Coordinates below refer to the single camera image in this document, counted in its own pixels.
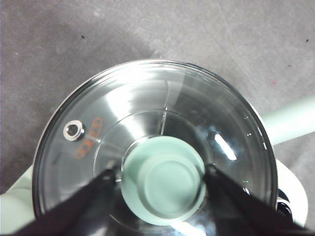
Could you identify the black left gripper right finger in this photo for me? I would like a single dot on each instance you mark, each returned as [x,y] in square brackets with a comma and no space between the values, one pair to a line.
[241,214]

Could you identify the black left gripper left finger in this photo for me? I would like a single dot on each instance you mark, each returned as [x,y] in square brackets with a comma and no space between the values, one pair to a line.
[81,211]

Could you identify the glass pot lid green knob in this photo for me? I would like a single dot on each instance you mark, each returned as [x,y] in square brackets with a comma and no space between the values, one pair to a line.
[167,186]

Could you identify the green breakfast machine base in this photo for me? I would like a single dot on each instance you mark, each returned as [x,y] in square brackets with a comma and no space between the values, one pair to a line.
[22,182]

